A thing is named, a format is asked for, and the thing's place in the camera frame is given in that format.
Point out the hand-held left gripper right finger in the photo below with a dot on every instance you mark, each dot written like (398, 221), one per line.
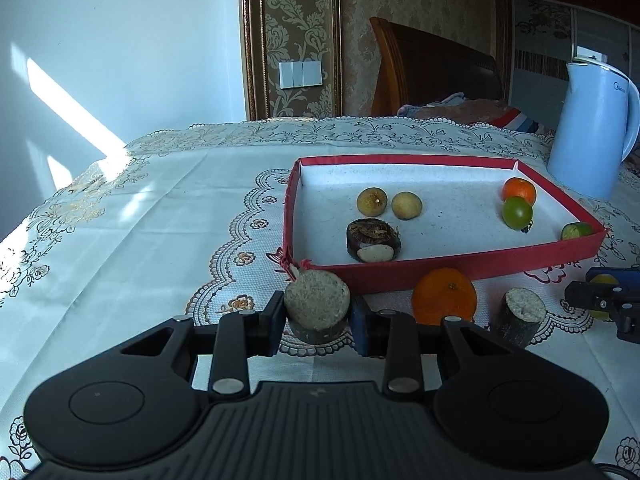
(358, 332)

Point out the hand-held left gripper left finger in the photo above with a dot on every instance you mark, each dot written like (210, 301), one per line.
(276, 320)

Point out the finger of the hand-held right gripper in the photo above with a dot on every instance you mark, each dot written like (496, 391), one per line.
(615, 271)
(592, 296)

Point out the yellowish green tomato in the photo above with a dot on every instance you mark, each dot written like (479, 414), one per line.
(603, 279)

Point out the dark sugarcane piece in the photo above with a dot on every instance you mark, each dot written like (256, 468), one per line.
(517, 315)
(315, 300)

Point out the green cucumber chunk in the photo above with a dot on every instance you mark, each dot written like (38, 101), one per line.
(577, 231)

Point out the red shallow cardboard box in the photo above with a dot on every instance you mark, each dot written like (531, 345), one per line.
(525, 260)

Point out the small orange mandarin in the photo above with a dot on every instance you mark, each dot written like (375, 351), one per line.
(520, 189)

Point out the dark water chestnut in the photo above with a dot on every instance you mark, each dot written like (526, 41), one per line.
(372, 242)

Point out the large orange mandarin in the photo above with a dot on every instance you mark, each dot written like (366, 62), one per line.
(442, 295)

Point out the beige round longan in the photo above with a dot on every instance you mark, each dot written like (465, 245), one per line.
(406, 206)
(371, 201)

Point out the light blue electric kettle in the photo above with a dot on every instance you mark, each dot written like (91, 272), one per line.
(590, 130)

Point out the striped bedding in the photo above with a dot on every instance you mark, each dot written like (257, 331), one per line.
(522, 121)

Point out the pink blanket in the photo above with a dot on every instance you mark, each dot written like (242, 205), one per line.
(450, 109)

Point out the floral sliding door wardrobe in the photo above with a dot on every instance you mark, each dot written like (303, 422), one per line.
(545, 35)

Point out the white wall light switch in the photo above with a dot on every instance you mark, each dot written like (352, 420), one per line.
(301, 74)

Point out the brown wall moulding frame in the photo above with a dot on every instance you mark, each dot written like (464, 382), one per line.
(252, 35)

